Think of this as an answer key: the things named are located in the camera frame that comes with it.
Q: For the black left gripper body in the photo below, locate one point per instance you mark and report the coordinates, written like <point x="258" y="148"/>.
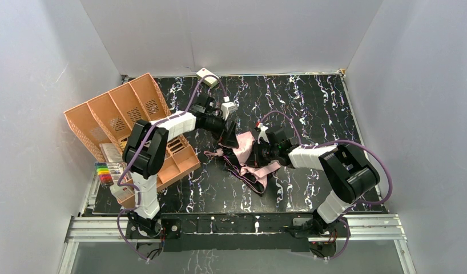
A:
<point x="229" y="131"/>

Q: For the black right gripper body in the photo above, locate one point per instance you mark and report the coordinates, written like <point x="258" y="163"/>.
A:
<point x="262" y="152"/>

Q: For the black and pink folding umbrella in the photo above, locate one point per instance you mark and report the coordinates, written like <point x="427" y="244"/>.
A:
<point x="242" y="164"/>

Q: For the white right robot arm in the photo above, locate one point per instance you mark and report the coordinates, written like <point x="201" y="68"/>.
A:
<point x="348" y="171"/>

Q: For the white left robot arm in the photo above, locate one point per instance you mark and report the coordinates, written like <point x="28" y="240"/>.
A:
<point x="146" y="148"/>

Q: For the white small box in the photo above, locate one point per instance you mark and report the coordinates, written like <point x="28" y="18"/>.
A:
<point x="207" y="77"/>

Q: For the white paper pad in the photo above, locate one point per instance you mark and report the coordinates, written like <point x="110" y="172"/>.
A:
<point x="109" y="153"/>

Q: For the orange plastic desk organizer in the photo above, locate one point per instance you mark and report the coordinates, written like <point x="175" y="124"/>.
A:
<point x="110" y="117"/>

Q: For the colourful marker set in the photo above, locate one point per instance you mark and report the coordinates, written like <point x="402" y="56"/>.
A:
<point x="104" y="175"/>

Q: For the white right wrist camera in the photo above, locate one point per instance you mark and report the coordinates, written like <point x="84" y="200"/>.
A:
<point x="262" y="130"/>

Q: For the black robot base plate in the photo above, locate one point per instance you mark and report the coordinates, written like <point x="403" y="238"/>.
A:
<point x="247" y="231"/>

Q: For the aluminium frame rail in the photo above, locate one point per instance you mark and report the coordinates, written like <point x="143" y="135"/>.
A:
<point x="96" y="238"/>

